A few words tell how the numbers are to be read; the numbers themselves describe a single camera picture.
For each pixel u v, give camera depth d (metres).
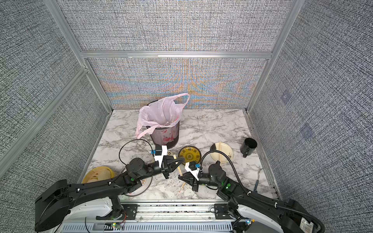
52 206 0.41
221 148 0.95
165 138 0.85
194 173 0.63
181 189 0.82
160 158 0.57
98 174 0.83
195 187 0.65
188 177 0.66
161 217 0.73
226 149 0.96
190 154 0.95
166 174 0.58
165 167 0.58
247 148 0.90
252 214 0.56
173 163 0.61
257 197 0.51
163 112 0.94
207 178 0.64
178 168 0.65
